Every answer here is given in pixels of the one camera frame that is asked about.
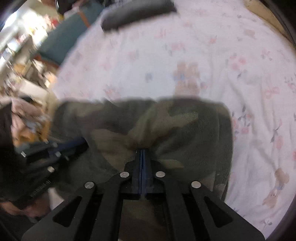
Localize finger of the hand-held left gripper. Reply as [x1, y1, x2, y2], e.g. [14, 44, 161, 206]
[25, 149, 79, 173]
[21, 138, 87, 158]

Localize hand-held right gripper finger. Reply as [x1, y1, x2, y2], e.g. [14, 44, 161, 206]
[142, 149, 265, 241]
[22, 149, 142, 241]

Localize teal bed board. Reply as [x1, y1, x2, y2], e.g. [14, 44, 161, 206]
[35, 2, 104, 66]

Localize pale pink fabric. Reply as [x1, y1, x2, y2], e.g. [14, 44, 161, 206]
[10, 97, 51, 144]

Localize camouflage pants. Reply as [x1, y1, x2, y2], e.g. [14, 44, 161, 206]
[47, 97, 234, 241]

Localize folded grey garment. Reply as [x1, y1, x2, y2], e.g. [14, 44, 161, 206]
[100, 0, 177, 32]

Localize person's left hand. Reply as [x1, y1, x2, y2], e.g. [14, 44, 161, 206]
[0, 197, 50, 218]

